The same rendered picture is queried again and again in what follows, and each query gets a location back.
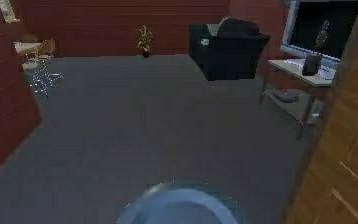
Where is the brown wooden door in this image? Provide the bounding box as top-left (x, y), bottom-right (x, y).
top-left (279, 0), bottom-right (358, 224)

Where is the silver framed television set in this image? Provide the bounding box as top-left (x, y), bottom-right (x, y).
top-left (279, 0), bottom-right (358, 69)

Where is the dark grey flat box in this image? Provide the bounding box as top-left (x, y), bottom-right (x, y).
top-left (272, 89), bottom-right (301, 104)

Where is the black armchair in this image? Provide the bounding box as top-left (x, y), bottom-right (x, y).
top-left (188, 17), bottom-right (271, 82)

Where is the tan wooden chair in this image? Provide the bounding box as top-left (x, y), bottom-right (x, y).
top-left (36, 38), bottom-right (57, 76)

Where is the white low table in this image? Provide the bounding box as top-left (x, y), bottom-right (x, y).
top-left (258, 58), bottom-right (337, 140)

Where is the dark pot with dry plant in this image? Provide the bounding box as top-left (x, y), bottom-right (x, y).
top-left (301, 19), bottom-right (331, 77)

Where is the green potted house plant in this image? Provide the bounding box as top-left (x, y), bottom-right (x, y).
top-left (136, 25), bottom-right (154, 59)

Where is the framed wall picture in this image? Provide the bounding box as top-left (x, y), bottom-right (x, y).
top-left (0, 0), bottom-right (21, 24)

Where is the blue round bowl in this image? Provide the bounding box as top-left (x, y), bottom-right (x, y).
top-left (116, 181), bottom-right (251, 224)

